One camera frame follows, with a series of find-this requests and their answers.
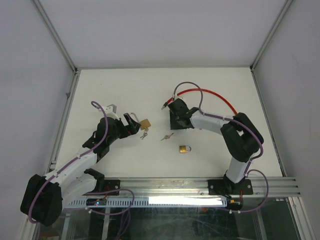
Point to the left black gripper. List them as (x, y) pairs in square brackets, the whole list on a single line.
[(133, 126)]

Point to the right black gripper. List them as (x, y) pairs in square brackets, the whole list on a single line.
[(173, 126)]

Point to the large brass padlock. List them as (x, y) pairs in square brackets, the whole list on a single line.
[(144, 124)]

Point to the silver key pair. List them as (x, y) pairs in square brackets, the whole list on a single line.
[(167, 136)]

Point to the small brass padlock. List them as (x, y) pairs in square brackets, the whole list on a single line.
[(183, 149)]

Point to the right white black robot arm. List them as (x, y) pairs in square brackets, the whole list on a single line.
[(241, 137)]

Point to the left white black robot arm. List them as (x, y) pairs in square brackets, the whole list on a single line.
[(46, 196)]

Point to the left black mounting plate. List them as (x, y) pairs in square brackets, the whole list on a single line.
[(107, 185)]

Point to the black mounting plate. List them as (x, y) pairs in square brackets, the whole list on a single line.
[(217, 186), (107, 185)]

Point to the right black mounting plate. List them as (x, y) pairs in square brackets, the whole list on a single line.
[(217, 186)]

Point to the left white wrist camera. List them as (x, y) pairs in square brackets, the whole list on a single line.
[(111, 111)]

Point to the white slotted cable duct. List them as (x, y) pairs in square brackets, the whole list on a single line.
[(148, 202)]

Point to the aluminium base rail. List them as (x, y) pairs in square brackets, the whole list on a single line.
[(273, 187)]

